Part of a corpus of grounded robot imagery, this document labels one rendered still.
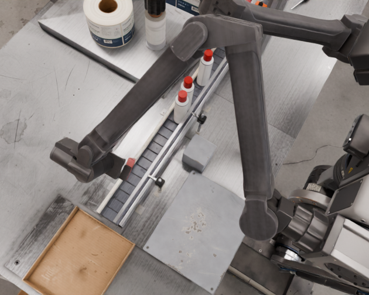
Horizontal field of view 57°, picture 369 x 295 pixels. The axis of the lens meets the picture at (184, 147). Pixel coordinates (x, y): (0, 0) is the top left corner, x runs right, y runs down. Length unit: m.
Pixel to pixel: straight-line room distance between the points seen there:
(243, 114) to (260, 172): 0.12
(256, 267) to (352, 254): 1.27
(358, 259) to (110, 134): 0.56
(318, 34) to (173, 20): 0.89
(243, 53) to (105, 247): 0.93
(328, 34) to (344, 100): 1.88
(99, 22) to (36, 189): 0.70
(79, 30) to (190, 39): 1.10
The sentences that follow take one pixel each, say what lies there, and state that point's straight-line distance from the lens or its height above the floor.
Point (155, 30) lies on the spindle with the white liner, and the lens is 1.47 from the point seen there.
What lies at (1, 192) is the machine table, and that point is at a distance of 1.47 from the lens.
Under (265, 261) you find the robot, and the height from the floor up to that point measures 0.24.
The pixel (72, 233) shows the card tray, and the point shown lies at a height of 0.83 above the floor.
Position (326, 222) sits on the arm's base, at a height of 1.49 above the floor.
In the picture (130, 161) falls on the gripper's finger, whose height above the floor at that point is 1.24.
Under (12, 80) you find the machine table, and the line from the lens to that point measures 1.66.
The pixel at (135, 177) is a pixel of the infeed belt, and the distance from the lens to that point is 1.31.
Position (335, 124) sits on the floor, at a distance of 2.67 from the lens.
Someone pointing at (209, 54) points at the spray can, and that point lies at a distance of 1.32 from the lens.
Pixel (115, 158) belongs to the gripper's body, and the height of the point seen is 1.26.
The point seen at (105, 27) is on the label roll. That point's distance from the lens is 1.49.
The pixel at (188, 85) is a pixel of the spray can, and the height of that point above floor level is 1.08.
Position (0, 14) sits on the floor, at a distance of 3.09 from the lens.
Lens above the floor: 2.14
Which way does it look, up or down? 69 degrees down
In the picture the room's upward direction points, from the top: 11 degrees clockwise
